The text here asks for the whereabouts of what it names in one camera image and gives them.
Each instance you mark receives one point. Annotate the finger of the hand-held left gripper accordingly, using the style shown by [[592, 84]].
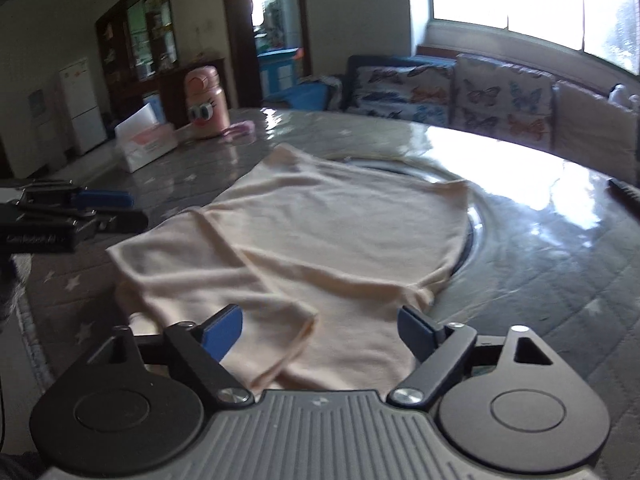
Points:
[[122, 221], [105, 199]]

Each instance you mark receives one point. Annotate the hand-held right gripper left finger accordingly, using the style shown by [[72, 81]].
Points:
[[222, 332]]

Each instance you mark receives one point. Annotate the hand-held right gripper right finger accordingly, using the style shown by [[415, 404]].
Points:
[[417, 332]]

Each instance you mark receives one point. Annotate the cream knit garment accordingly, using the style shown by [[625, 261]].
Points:
[[325, 230]]

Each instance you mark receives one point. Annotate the white tissue pack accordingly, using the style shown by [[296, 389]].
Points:
[[145, 145]]

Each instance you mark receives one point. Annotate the white refrigerator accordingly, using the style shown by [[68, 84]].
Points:
[[82, 105]]

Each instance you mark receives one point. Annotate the round glass turntable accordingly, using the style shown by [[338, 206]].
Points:
[[472, 230]]

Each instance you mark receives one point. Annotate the pink cartoon face bottle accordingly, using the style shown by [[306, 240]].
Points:
[[207, 105]]

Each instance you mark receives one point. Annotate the pink hair band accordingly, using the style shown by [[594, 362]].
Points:
[[240, 130]]

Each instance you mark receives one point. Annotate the dark wooden display cabinet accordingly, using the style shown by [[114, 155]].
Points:
[[115, 45]]

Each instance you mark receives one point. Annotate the blue cabinet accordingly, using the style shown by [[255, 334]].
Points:
[[277, 70]]

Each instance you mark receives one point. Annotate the blue chair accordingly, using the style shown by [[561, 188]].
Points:
[[300, 96]]

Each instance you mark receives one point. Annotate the long butterfly print cushion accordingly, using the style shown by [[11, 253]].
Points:
[[400, 95]]

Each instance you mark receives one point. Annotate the square butterfly print cushion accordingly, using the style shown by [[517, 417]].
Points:
[[500, 100]]

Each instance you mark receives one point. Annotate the black remote control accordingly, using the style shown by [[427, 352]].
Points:
[[625, 195]]

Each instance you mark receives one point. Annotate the plain grey cushion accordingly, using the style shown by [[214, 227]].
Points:
[[595, 130]]

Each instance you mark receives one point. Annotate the dark blue sofa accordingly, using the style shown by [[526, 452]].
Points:
[[390, 60]]

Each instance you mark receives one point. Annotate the panda plush toy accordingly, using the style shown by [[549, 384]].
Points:
[[622, 96]]

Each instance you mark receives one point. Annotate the dark wooden door frame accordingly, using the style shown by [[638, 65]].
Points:
[[240, 20]]

